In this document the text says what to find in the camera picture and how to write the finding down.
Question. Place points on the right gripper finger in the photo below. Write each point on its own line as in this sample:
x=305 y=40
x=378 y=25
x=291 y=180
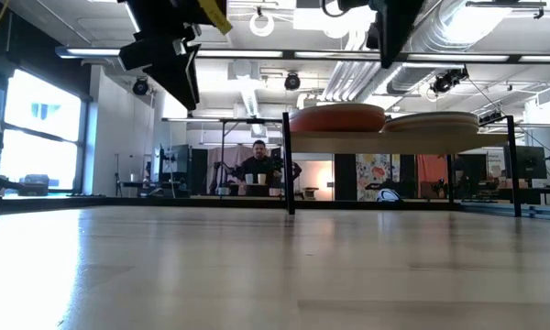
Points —
x=399 y=32

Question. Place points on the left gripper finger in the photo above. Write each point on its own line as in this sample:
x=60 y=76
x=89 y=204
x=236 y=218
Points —
x=179 y=78

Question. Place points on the sage green plate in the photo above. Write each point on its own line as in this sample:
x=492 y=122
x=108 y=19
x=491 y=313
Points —
x=433 y=116

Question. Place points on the wooden shelf with black legs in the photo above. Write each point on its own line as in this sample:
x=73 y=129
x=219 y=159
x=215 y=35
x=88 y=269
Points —
x=417 y=143

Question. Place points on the black round ceiling spotlight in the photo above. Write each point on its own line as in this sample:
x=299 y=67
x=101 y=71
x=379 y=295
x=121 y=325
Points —
x=140 y=86
x=292 y=81

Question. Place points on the yellow tape tag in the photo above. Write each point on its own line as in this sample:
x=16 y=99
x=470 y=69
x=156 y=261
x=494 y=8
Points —
x=215 y=16

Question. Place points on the grey computer monitor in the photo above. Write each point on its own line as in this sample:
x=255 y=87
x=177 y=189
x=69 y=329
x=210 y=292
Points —
x=179 y=158

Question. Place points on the beige curtain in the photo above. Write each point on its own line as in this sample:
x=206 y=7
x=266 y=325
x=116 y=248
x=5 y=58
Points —
x=224 y=156

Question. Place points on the small white container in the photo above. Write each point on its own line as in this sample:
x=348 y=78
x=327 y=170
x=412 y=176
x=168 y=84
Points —
x=134 y=177

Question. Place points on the person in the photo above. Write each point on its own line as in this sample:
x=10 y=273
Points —
x=256 y=165

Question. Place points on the white cup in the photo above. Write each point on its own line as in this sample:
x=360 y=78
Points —
x=249 y=179
x=261 y=179

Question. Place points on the floral patterned panel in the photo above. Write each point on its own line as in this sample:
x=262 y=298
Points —
x=373 y=174

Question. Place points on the orange curtain panel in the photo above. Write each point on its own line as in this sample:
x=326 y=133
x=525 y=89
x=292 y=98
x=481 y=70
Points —
x=431 y=174

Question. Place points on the large window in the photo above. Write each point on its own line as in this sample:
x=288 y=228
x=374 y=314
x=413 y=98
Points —
x=41 y=137

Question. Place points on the black curtain panel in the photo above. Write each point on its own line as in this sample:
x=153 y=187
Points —
x=345 y=176

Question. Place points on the dark equipment box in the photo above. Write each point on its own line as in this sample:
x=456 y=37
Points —
x=36 y=183

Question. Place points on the black computer monitor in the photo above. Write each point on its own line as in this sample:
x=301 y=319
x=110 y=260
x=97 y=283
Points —
x=534 y=162

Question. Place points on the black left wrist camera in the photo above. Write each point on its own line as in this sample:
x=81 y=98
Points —
x=149 y=55

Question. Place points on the silver ventilation duct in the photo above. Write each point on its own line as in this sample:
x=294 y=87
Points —
x=440 y=27

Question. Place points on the black ceiling camera cluster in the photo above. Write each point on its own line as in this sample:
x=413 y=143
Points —
x=449 y=80

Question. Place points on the black workstation frame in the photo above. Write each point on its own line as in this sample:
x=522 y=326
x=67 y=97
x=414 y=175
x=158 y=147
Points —
x=238 y=120

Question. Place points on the white ventilation duct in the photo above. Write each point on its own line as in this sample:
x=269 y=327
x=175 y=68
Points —
x=249 y=96

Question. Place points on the black ceiling bracket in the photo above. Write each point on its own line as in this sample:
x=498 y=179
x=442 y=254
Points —
x=504 y=3

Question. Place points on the black ceiling light rail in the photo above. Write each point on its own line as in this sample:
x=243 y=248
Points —
x=513 y=58

